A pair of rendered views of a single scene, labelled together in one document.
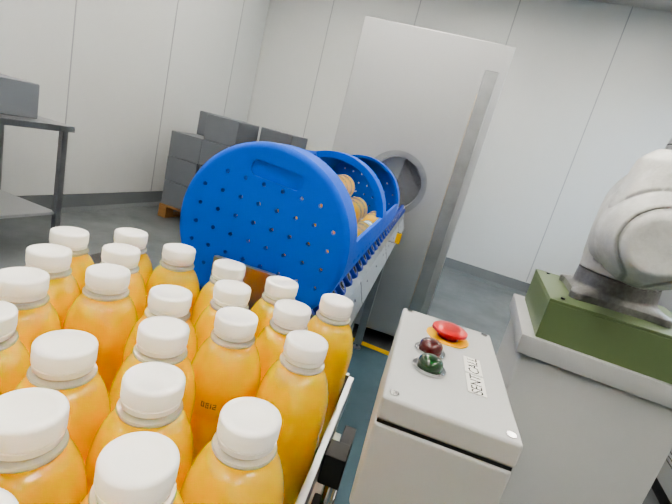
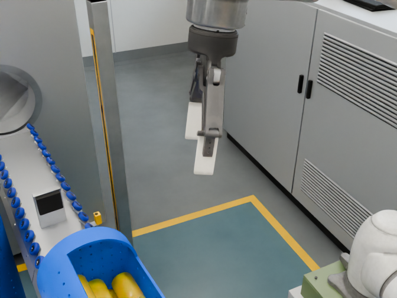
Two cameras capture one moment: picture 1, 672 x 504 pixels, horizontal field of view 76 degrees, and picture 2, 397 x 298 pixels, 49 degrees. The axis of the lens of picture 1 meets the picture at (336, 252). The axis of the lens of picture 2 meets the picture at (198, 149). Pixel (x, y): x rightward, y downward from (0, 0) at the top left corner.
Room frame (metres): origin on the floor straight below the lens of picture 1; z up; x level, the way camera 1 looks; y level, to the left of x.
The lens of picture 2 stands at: (0.59, 0.33, 2.08)
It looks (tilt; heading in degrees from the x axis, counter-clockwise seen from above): 32 degrees down; 319
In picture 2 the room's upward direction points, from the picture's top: straight up
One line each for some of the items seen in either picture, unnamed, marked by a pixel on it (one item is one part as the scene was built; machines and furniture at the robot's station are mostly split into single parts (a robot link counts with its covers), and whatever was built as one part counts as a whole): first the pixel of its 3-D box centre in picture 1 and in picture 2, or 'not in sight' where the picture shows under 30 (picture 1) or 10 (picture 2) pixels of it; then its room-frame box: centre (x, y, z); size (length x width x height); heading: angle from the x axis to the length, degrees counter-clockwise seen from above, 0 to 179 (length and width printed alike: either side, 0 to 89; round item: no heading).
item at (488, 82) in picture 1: (432, 255); (119, 191); (2.03, -0.45, 0.85); 0.06 x 0.06 x 1.70; 80
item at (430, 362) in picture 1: (430, 362); not in sight; (0.33, -0.10, 1.11); 0.02 x 0.02 x 0.01
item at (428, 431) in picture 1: (432, 403); not in sight; (0.36, -0.12, 1.05); 0.20 x 0.10 x 0.10; 170
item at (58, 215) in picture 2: not in sight; (50, 208); (1.93, -0.10, 1.00); 0.10 x 0.04 x 0.15; 80
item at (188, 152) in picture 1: (234, 176); not in sight; (4.71, 1.30, 0.59); 1.20 x 0.80 x 1.19; 73
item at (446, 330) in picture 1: (449, 332); not in sight; (0.41, -0.13, 1.11); 0.04 x 0.04 x 0.01
